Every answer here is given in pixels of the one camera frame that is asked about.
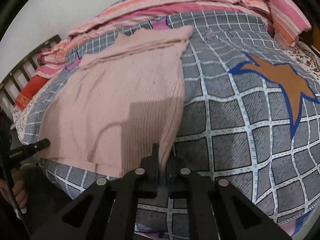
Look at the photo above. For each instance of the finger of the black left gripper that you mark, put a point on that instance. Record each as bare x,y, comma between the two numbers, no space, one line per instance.
24,152

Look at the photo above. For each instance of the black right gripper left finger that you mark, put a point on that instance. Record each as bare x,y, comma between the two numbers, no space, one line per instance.
106,209

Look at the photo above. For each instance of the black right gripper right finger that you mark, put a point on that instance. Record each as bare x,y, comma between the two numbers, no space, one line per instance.
217,210

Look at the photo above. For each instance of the pink knit sweater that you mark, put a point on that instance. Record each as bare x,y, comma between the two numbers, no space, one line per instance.
119,103

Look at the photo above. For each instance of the left hand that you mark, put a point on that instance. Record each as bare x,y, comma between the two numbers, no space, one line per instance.
19,190

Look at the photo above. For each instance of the dark wooden headboard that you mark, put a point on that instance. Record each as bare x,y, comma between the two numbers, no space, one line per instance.
20,75

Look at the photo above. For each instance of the red pillow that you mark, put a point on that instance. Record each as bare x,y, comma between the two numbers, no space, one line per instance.
27,93

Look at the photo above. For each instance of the floral bed sheet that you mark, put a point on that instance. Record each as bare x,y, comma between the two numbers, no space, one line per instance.
305,56

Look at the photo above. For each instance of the pink orange striped blanket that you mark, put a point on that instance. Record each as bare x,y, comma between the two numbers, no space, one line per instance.
283,18

